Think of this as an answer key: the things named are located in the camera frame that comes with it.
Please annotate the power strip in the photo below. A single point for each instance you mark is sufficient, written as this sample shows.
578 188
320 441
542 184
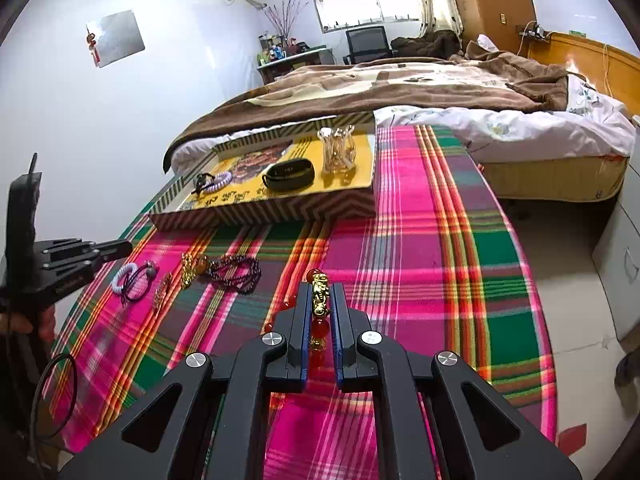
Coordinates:
535 32

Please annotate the wooden wardrobe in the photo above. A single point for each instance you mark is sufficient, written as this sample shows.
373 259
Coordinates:
490 0

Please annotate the small desk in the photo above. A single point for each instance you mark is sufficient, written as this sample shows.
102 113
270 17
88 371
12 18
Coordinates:
295 62

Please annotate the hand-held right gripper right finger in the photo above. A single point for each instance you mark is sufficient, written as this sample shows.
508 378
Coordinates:
339 340

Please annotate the wooden headboard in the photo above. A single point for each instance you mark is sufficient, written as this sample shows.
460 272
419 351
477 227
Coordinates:
595 60

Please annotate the striped cardboard tray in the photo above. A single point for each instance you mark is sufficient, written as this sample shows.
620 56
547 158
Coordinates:
300 210

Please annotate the pink hair claw clip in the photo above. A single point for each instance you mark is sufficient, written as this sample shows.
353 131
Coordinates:
337 157

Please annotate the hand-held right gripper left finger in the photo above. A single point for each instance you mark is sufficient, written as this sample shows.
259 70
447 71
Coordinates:
302 340

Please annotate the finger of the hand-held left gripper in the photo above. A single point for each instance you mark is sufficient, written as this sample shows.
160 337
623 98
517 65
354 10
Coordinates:
107 256
107 246

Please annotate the red hanging ornament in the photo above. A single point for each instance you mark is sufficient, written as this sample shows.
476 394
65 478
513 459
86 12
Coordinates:
92 47

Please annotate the black office chair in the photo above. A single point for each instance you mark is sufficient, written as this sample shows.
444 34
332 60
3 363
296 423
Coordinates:
367 42

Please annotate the bed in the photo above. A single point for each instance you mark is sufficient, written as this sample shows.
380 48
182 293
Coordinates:
550 180

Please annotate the grey drawer cabinet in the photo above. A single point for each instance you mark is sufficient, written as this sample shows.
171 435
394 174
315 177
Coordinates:
622 260

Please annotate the cola bottle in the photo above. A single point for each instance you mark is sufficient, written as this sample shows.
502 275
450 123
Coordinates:
629 367

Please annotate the person's left hand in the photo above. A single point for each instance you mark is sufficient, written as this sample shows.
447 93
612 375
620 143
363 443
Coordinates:
45 322

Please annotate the pink plaid tablecloth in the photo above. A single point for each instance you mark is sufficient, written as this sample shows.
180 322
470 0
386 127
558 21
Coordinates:
440 270

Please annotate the window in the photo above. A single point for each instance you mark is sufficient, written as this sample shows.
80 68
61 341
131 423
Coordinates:
365 5

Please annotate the black smart band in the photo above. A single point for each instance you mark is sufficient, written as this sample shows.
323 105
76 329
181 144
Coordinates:
287 180

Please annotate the dark clothes pile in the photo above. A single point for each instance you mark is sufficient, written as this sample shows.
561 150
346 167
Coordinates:
425 42

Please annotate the vase of dry branches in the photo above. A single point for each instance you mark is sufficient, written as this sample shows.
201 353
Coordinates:
285 22

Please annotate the white floral duvet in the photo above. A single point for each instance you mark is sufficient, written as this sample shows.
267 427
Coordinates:
525 130

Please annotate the brown blanket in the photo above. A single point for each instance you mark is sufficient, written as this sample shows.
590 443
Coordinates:
400 85

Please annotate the silver wall sheet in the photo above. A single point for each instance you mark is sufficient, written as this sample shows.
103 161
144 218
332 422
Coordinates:
117 37

